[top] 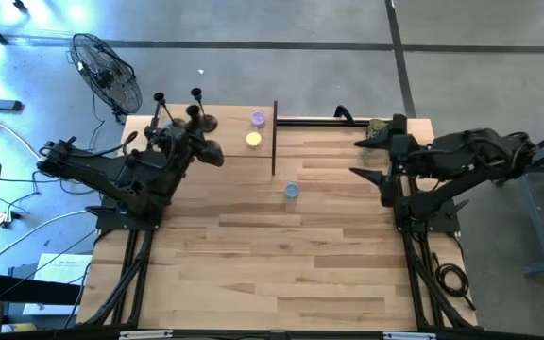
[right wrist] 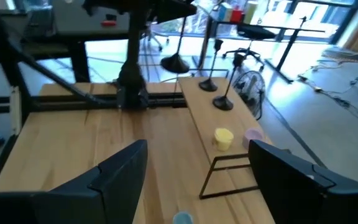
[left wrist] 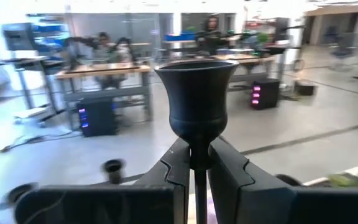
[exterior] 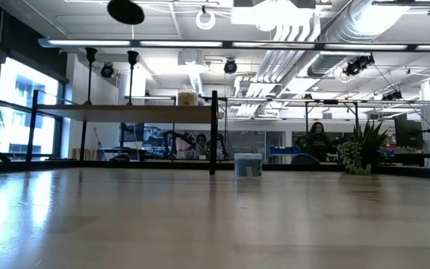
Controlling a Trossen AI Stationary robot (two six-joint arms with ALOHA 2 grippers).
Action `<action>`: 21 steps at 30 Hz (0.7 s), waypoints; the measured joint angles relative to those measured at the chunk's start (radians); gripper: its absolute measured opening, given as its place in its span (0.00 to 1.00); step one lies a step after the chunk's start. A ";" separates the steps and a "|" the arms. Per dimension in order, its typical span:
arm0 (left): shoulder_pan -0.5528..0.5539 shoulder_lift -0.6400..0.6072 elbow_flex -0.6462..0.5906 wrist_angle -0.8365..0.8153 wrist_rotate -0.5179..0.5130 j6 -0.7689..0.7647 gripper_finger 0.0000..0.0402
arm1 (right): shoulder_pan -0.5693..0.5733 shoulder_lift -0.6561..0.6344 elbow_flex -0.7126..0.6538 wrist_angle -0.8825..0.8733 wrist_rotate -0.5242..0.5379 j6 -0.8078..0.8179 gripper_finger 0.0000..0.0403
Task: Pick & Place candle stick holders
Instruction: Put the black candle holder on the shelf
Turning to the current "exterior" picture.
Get yellow candle glass jar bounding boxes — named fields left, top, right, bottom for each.
left=177, top=89, right=199, bottom=107

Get black metal candlestick holder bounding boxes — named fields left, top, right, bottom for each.
left=106, top=0, right=146, bottom=26
left=84, top=46, right=99, bottom=106
left=125, top=49, right=140, bottom=106

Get person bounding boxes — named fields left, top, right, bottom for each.
left=304, top=121, right=334, bottom=162
left=195, top=133, right=209, bottom=156

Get blue storage bins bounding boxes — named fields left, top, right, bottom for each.
left=269, top=146, right=305, bottom=156

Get wooden shelf black legs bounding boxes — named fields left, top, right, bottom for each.
left=24, top=89, right=219, bottom=176

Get black office chair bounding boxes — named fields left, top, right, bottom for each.
left=291, top=152, right=320, bottom=165

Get long LED light bar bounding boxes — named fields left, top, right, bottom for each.
left=37, top=37, right=430, bottom=53

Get row of wooden blocks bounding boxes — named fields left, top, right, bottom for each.
left=71, top=148, right=101, bottom=161

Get green potted succulent plant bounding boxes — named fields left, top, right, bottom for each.
left=337, top=120, right=390, bottom=176

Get black computer monitor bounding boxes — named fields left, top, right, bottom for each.
left=393, top=113, right=425, bottom=150

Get black round ceiling camera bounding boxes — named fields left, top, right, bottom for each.
left=100, top=62, right=116, bottom=79
left=223, top=58, right=238, bottom=75

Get white hanging ring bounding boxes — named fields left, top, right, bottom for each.
left=195, top=10, right=217, bottom=31

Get black table frame rail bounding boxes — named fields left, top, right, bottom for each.
left=0, top=159, right=430, bottom=176

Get black rig-mounted camera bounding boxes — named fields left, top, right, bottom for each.
left=343, top=55, right=376, bottom=78

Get silver ventilation duct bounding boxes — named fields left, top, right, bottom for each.
left=308, top=0, right=414, bottom=75

